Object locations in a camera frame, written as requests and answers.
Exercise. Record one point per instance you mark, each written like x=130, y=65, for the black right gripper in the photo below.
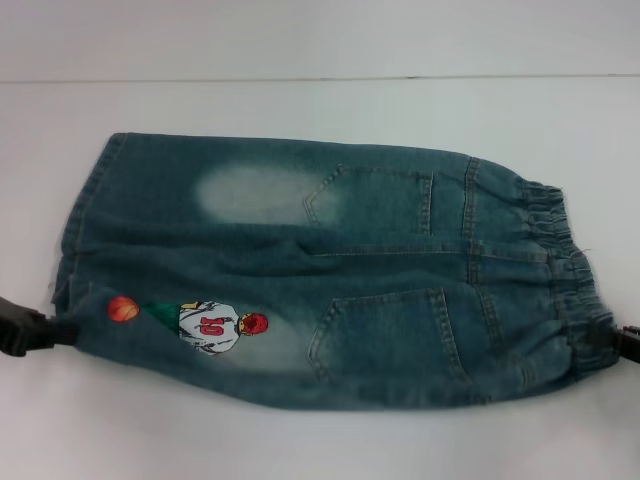
x=631, y=345

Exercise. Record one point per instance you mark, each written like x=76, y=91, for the blue denim shorts with print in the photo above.
x=300, y=260

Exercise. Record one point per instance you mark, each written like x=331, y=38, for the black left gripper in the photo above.
x=25, y=332

